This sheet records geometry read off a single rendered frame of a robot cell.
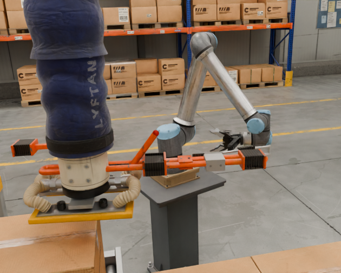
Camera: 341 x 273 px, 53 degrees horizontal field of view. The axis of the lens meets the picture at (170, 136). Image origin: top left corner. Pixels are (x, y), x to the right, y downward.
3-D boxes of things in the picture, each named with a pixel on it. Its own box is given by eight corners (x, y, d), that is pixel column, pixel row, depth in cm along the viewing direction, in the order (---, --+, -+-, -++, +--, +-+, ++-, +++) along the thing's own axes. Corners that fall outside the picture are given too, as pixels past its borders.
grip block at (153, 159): (143, 177, 118) (142, 162, 116) (143, 166, 127) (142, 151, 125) (166, 176, 118) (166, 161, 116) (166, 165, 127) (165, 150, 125)
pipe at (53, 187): (28, 212, 111) (25, 196, 109) (50, 179, 135) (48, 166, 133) (132, 206, 112) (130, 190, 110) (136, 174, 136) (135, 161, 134)
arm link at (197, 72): (163, 142, 226) (191, 28, 196) (174, 135, 241) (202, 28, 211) (183, 151, 221) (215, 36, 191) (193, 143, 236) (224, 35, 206)
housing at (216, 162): (205, 172, 120) (205, 160, 118) (203, 164, 126) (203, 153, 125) (225, 171, 120) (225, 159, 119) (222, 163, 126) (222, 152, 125)
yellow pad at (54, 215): (28, 225, 110) (25, 211, 109) (38, 209, 120) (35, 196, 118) (132, 219, 112) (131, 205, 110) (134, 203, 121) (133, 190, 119)
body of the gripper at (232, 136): (221, 140, 212) (241, 140, 211) (222, 148, 205) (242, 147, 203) (222, 129, 208) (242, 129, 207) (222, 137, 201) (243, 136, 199)
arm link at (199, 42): (194, 27, 184) (268, 128, 180) (202, 27, 194) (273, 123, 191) (179, 41, 190) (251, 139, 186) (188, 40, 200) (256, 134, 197)
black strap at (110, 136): (37, 156, 107) (35, 144, 105) (57, 134, 129) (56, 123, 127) (110, 152, 107) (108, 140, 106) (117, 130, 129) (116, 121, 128)
